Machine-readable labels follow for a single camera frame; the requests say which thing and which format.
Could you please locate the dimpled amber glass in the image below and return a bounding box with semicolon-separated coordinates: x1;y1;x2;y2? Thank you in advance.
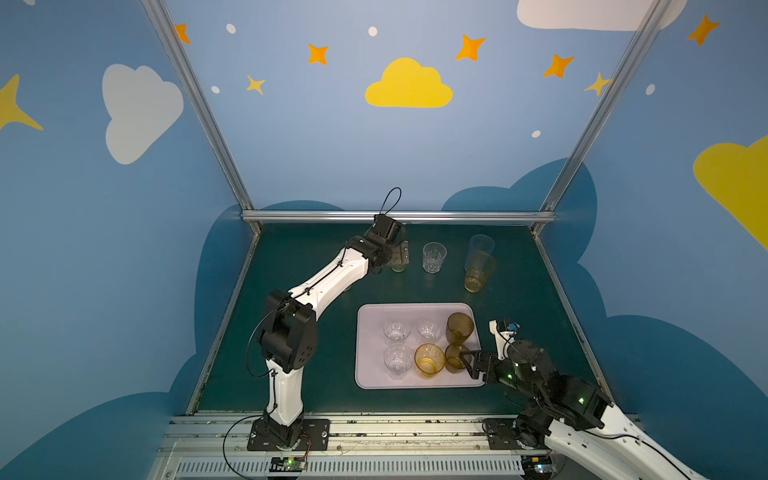
445;312;475;345
444;344;469;373

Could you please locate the short yellow transparent glass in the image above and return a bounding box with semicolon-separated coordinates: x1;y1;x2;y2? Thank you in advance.
414;343;446;378

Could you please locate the clear faceted glass three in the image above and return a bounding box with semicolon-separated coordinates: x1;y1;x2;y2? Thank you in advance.
417;318;443;342

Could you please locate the clear faceted glass one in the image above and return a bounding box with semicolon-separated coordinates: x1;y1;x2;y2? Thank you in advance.
383;342;414;380

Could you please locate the clear faceted glass two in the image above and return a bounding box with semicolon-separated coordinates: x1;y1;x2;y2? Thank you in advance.
382;320;411;343

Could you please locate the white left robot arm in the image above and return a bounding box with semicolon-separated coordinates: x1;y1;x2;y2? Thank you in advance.
254;213;406;449

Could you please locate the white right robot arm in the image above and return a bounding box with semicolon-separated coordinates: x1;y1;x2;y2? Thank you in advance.
459;340;703;479

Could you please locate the white plastic tray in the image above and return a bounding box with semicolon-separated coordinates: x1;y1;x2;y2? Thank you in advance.
355;303;482;390

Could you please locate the clear faceted glass four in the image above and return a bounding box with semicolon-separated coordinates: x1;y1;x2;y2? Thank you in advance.
422;242;447;274

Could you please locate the tall frosted blue glass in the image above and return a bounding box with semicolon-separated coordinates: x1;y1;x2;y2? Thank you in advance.
467;234;496;260

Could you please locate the tall yellow transparent glass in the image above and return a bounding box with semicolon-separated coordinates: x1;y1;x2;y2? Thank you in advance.
463;252;497;293

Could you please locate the right green circuit board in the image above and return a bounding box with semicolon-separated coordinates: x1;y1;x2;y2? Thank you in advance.
521;456;556;480

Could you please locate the green circuit board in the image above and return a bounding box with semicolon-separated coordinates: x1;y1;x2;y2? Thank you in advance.
269;457;307;473
521;456;556;480

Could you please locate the left green circuit board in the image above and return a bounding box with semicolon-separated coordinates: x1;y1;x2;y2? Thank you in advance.
269;457;307;473

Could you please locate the right table edge rail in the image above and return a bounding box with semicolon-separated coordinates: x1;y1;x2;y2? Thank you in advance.
533;235;615;402

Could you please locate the table edge rail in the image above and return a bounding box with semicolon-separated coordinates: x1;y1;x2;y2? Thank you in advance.
172;226;259;415
533;235;615;402

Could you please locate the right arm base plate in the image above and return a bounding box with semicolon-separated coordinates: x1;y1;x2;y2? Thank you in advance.
482;415;556;450

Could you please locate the horizontal aluminium frame rail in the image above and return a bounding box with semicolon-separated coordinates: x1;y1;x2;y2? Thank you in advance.
240;210;556;225

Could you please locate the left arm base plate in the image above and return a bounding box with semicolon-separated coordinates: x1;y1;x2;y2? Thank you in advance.
247;417;330;452

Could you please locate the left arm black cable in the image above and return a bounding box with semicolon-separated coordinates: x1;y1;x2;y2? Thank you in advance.
221;416;271;480

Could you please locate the left table edge rail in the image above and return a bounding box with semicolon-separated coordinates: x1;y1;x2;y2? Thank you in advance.
172;226;259;415

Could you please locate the left aluminium frame post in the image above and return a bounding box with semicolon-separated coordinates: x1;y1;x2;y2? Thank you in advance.
141;0;254;214

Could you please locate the aluminium frame post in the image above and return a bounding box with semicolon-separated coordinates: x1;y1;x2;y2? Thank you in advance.
141;0;254;214
531;0;673;238

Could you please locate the white vented cable duct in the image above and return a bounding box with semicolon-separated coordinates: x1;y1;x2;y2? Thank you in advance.
150;455;524;479

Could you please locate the right aluminium frame post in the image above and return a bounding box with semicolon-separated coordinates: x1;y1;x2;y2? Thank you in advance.
531;0;673;238

